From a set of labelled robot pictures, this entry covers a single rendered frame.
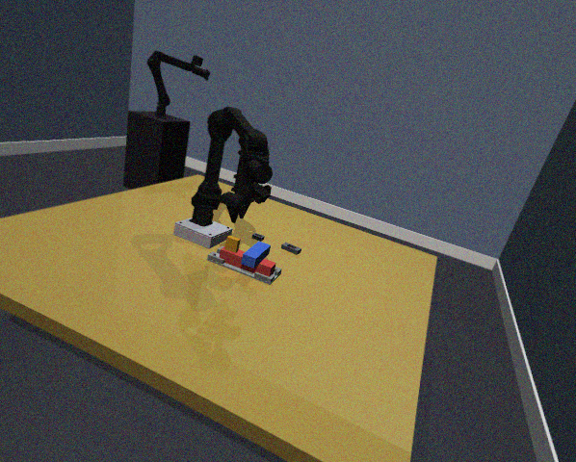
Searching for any red tapered block with square sockets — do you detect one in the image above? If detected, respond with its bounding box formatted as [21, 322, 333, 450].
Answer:
[220, 247, 276, 277]

